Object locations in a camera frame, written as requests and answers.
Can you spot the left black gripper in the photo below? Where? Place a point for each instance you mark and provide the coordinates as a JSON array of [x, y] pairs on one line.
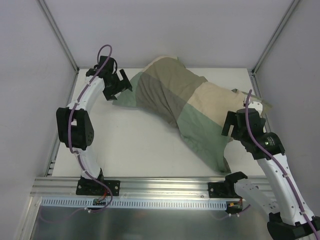
[[119, 83]]

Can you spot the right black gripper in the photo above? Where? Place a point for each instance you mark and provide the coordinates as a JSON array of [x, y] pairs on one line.
[[231, 124]]

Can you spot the patchwork green beige pillowcase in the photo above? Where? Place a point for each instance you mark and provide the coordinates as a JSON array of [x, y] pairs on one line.
[[186, 101]]

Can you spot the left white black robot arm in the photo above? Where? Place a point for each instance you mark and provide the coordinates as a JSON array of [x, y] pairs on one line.
[[74, 125]]

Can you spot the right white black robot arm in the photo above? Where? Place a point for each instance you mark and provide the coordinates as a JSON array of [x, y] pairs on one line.
[[288, 216]]

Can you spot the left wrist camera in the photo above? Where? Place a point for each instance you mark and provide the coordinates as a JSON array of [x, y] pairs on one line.
[[110, 66]]

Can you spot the right aluminium frame post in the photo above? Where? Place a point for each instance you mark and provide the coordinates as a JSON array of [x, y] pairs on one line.
[[276, 34]]

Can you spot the aluminium frame post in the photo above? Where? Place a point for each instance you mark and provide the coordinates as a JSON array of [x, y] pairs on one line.
[[276, 34], [57, 33]]

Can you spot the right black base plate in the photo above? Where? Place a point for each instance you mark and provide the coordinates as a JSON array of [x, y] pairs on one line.
[[221, 190]]

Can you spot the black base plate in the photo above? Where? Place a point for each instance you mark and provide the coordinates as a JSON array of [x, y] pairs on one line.
[[89, 187], [221, 190]]

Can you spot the left aluminium frame post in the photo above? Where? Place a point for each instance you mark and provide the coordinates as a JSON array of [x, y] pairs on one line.
[[57, 33]]

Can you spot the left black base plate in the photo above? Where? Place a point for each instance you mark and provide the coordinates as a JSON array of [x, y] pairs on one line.
[[89, 187]]

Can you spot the aluminium mounting rail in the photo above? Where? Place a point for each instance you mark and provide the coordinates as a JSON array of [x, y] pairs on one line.
[[187, 188]]

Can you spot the white slotted cable duct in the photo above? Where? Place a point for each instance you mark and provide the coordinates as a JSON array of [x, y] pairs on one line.
[[127, 203]]

